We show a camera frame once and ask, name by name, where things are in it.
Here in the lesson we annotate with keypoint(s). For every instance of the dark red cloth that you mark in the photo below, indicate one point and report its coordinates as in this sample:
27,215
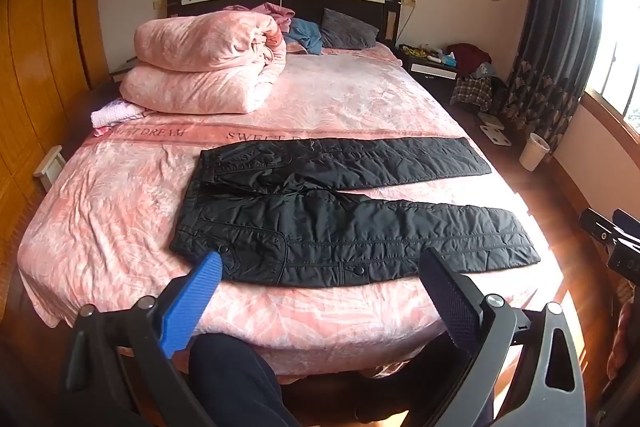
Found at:
470,54

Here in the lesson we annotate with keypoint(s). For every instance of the white paper cup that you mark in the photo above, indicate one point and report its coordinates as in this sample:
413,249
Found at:
533,153

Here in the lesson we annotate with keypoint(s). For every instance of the dark nightstand with white drawer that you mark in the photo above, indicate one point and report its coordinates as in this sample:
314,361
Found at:
432,69

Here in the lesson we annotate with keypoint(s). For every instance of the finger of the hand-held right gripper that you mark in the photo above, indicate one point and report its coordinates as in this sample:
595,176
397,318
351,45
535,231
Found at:
605,229

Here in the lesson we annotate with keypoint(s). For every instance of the black quilted pants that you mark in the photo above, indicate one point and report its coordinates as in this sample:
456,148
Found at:
325,227

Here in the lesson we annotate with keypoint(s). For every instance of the grey blue cap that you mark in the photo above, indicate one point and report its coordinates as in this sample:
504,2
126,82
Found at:
484,70

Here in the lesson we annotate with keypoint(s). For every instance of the person's left leg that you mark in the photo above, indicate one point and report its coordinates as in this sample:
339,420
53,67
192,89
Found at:
235,382

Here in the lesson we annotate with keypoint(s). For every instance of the pink clothes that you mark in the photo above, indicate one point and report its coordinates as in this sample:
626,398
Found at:
277,12

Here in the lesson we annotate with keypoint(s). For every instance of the dark floral curtain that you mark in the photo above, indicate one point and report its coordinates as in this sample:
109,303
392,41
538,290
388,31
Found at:
555,32

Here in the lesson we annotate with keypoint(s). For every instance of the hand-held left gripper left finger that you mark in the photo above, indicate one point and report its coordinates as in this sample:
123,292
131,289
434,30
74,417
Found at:
195,307

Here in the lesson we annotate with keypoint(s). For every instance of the white flat floor board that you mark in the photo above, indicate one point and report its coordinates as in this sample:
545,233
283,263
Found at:
500,139
491,121

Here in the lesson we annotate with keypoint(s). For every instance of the white pink knitted cloth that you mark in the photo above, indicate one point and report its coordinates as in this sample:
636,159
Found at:
115,113

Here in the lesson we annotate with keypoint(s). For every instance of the grey pillow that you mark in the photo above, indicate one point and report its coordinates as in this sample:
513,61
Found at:
347,29

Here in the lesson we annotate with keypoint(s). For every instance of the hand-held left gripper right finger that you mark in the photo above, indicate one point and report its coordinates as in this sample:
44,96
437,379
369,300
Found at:
450,292

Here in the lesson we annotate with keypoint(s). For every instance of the folded pink quilt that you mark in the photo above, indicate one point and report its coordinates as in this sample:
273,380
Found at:
200,72

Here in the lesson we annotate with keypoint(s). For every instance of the wooden wardrobe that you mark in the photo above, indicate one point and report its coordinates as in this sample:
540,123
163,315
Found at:
40,32

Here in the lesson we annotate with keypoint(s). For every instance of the bed with pink sheet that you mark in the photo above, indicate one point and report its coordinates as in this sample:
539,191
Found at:
125,187

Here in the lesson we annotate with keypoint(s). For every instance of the window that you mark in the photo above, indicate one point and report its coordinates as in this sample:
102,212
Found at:
620,32

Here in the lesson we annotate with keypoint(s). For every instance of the plaid cloth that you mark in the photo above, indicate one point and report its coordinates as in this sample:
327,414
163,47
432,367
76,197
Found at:
470,94

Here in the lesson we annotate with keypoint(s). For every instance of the small white stool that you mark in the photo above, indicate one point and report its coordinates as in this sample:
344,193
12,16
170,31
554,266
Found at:
49,167

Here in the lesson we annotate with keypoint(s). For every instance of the blue cloth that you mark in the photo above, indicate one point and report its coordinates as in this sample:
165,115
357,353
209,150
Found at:
305,36

